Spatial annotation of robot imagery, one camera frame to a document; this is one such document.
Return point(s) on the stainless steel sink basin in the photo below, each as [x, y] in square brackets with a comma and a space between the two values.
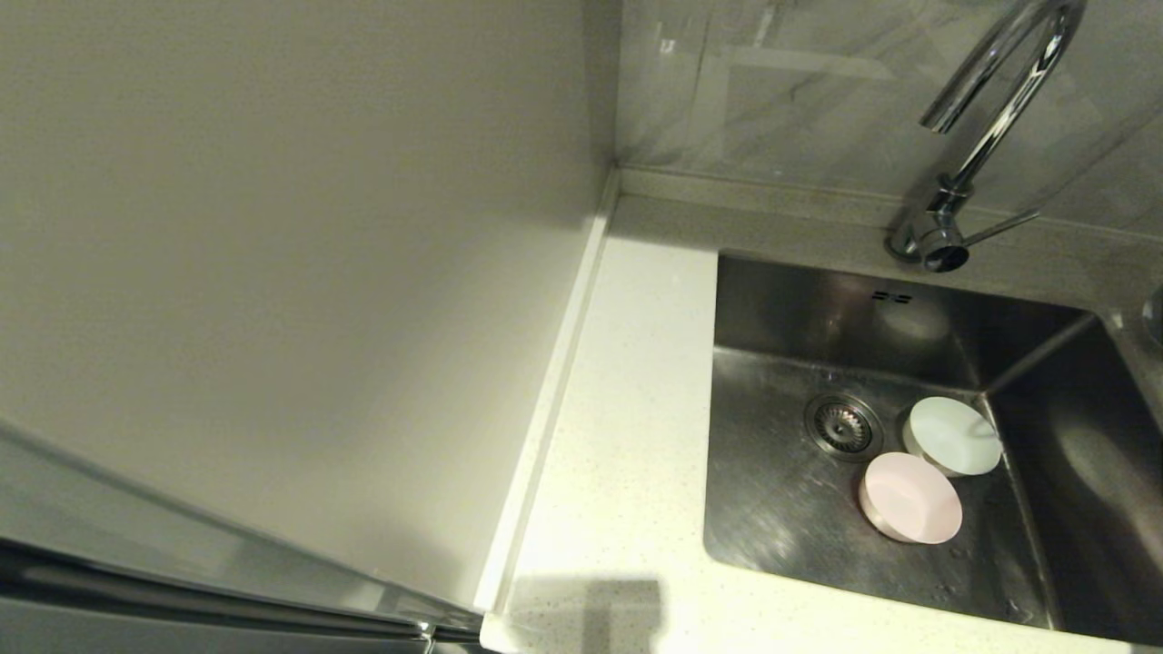
[790, 536]

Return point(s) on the white ceramic bowl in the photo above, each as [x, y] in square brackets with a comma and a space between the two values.
[954, 436]

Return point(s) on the chrome gooseneck faucet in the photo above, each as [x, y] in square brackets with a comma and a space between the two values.
[936, 238]

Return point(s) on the white countertop upstand trim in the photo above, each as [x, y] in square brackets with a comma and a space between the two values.
[554, 391]

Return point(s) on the round metal drain strainer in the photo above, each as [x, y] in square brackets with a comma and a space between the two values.
[843, 427]

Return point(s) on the stainless steel appliance door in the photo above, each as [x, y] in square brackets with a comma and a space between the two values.
[136, 581]

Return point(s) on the pink bowl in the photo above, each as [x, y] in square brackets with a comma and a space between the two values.
[911, 498]

